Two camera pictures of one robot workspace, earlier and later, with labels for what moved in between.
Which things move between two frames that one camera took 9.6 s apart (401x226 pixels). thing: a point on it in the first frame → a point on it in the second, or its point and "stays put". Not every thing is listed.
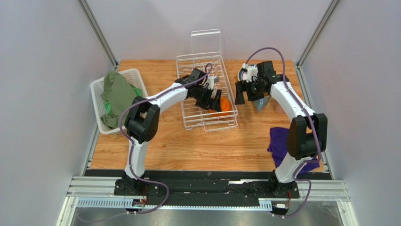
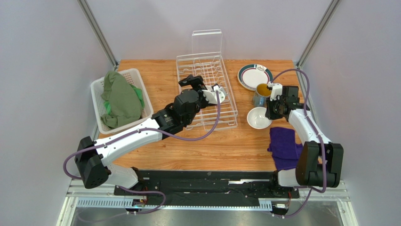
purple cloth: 278,146 stays put
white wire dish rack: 206,55 stays put
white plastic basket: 133,77 stays put
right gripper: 250,90 → 275,108
